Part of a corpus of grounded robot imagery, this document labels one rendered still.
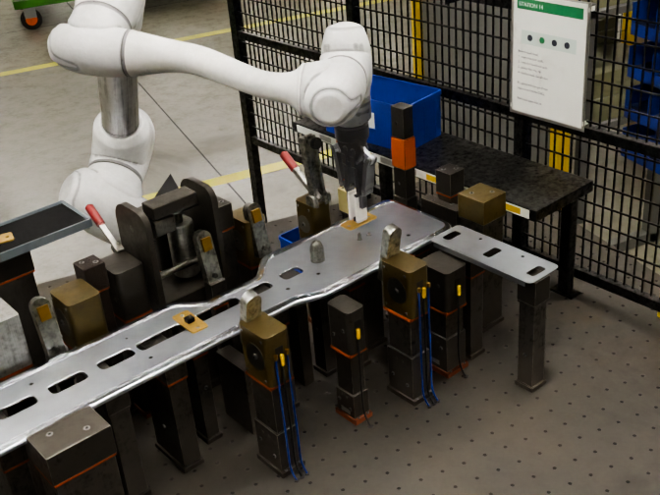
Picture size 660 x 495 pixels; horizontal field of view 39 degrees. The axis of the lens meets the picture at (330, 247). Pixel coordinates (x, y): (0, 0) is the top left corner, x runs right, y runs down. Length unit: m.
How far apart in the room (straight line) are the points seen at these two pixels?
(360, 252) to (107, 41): 0.71
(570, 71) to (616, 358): 0.68
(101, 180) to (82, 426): 1.03
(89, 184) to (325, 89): 0.96
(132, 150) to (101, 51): 0.58
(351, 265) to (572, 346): 0.60
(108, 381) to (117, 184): 0.88
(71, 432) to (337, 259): 0.73
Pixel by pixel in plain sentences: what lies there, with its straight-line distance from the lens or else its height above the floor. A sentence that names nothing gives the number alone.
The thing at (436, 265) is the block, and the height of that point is 0.98.
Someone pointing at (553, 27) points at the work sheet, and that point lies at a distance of 2.28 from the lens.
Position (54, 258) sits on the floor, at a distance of 4.48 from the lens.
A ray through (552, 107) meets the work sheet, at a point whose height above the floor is 1.19.
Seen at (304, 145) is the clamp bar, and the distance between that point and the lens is 2.14.
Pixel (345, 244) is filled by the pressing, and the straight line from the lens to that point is 2.11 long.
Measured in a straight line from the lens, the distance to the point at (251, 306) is 1.77.
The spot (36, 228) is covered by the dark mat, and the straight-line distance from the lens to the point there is 2.04.
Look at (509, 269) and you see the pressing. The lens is 2.00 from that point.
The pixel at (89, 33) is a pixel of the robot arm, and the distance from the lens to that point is 2.07.
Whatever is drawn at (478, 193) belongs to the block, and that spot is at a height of 1.06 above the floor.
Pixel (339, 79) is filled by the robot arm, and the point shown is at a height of 1.46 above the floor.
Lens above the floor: 2.01
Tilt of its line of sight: 29 degrees down
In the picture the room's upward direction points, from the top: 5 degrees counter-clockwise
